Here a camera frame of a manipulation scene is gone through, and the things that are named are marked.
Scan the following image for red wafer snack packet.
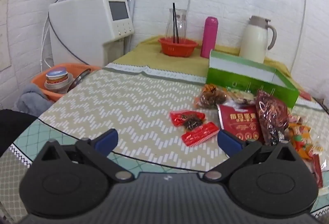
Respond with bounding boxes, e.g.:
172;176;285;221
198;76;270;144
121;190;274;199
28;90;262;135
181;122;219;147

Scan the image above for red daily nuts pouch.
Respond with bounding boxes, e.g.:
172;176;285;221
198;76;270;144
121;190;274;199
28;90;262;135
218;105;264;143

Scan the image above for red plastic basket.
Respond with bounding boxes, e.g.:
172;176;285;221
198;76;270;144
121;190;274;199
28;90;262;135
158;37;198;57

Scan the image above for chocolate chip bread packet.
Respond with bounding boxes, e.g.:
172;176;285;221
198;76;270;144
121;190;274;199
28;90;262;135
227;88;255;105

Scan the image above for red date snack packet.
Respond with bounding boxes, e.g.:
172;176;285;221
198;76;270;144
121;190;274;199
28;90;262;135
169;110;206;130

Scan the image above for orange cartoon snack packets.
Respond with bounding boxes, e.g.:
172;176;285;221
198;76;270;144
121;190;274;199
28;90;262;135
284;114;323;189

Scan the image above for white water dispenser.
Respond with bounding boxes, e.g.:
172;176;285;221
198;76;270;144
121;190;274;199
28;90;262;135
48;0;135;67

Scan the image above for grey cloth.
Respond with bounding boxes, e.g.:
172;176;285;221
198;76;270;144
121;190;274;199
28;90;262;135
15;83;54;117

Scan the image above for orange plastic basin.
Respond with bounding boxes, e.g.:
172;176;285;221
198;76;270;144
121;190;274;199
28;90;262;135
31;63;101;102

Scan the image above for orange clear pastry bag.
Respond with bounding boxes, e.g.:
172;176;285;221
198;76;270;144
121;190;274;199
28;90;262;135
194;83;231;109

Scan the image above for cream thermos jug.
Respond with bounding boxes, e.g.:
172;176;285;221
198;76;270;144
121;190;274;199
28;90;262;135
239;15;277;63

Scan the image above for red envelope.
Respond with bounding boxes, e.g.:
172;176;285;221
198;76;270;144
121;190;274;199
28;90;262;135
299;91;313;101

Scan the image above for clear glass carafe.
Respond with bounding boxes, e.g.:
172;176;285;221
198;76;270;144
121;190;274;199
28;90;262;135
164;8;187;43

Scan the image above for dark red meat pouch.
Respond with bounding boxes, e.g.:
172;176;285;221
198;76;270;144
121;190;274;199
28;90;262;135
255;90;289;145

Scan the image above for green cardboard box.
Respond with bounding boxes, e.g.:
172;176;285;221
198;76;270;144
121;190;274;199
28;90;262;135
206;50;299;108

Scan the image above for stacked snack cups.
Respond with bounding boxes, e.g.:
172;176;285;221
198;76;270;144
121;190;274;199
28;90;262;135
44;67;70;92

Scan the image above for black chopsticks pair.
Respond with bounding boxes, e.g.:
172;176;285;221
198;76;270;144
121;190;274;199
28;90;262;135
172;3;179;43

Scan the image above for pink thermos bottle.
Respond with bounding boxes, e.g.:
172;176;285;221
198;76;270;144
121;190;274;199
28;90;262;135
200;16;219;58

